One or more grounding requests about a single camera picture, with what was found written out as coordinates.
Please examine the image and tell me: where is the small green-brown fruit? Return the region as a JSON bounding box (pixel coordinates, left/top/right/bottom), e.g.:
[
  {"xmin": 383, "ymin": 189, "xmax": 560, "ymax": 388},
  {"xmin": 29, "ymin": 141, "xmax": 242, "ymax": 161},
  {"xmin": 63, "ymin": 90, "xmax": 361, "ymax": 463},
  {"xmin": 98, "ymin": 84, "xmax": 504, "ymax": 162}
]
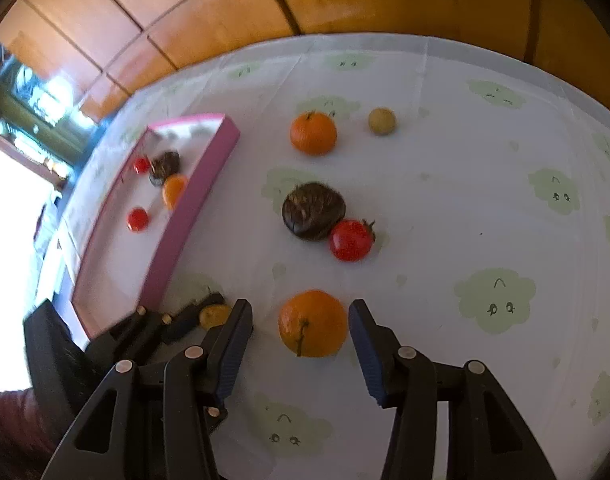
[{"xmin": 368, "ymin": 107, "xmax": 397, "ymax": 136}]

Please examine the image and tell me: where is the wooden wall cabinet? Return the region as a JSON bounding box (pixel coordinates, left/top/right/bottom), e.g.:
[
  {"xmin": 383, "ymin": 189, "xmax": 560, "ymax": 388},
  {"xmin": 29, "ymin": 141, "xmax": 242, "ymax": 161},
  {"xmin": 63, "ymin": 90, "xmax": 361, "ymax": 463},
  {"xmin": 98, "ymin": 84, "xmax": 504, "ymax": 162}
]
[{"xmin": 0, "ymin": 0, "xmax": 610, "ymax": 119}]

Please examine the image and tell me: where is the small orange tangerine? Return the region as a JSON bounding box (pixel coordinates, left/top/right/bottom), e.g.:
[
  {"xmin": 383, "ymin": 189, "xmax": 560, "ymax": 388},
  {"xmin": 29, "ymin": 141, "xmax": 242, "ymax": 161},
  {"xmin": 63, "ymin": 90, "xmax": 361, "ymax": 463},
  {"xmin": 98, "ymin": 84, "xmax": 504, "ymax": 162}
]
[{"xmin": 161, "ymin": 174, "xmax": 188, "ymax": 210}]

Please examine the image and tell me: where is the glass door window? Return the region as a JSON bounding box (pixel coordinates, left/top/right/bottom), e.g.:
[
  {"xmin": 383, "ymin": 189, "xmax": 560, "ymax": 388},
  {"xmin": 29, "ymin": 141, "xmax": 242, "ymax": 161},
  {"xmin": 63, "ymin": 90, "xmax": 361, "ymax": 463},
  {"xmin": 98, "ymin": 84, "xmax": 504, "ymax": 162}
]
[{"xmin": 0, "ymin": 44, "xmax": 99, "ymax": 180}]

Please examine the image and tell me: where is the white cloud-print tablecloth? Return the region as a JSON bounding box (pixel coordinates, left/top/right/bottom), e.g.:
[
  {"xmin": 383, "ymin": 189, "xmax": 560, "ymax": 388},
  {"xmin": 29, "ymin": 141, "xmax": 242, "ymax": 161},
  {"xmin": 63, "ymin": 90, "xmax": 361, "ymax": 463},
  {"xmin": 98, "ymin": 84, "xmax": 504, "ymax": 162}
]
[{"xmin": 59, "ymin": 35, "xmax": 610, "ymax": 479}]

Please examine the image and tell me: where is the red tomato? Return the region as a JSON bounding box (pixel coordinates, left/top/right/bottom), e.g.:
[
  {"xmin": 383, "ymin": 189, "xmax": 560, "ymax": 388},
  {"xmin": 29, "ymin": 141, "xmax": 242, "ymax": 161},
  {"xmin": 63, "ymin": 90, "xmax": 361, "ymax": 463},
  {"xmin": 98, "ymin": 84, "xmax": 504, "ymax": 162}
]
[
  {"xmin": 329, "ymin": 219, "xmax": 375, "ymax": 262},
  {"xmin": 133, "ymin": 156, "xmax": 151, "ymax": 174},
  {"xmin": 126, "ymin": 207, "xmax": 149, "ymax": 232}
]

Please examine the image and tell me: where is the orange with stem top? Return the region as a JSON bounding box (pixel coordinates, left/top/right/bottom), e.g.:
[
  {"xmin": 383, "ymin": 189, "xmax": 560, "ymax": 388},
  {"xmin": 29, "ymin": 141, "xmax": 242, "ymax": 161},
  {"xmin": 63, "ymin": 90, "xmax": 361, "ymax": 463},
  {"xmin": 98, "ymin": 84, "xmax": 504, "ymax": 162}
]
[{"xmin": 290, "ymin": 110, "xmax": 337, "ymax": 156}]

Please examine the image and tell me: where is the dark brown fruit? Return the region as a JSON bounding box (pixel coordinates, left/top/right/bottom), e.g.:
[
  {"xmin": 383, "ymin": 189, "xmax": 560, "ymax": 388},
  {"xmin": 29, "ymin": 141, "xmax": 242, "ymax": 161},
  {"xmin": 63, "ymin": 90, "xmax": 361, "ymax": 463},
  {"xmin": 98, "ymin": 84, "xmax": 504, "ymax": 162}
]
[
  {"xmin": 281, "ymin": 182, "xmax": 346, "ymax": 242},
  {"xmin": 149, "ymin": 151, "xmax": 180, "ymax": 188}
]

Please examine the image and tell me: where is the dark brown fruit on cloth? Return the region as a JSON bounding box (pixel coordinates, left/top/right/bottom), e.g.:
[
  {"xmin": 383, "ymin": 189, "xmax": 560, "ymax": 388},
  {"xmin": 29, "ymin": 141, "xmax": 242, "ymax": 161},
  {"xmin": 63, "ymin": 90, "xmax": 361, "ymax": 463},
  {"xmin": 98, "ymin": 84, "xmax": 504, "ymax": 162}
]
[{"xmin": 281, "ymin": 182, "xmax": 346, "ymax": 242}]

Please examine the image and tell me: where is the pink cardboard tray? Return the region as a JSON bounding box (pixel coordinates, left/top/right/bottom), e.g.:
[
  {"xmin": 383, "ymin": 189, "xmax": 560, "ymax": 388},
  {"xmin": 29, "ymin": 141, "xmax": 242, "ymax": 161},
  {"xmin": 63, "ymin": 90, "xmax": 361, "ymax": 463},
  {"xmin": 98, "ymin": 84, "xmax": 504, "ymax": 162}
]
[{"xmin": 71, "ymin": 114, "xmax": 240, "ymax": 338}]

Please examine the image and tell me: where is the orange with long stem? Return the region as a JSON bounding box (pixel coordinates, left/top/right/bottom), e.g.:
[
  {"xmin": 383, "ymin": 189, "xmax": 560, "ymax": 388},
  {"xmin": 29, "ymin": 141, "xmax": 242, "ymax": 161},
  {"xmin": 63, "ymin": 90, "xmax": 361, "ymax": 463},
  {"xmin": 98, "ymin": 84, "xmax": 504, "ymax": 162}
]
[{"xmin": 277, "ymin": 289, "xmax": 348, "ymax": 359}]

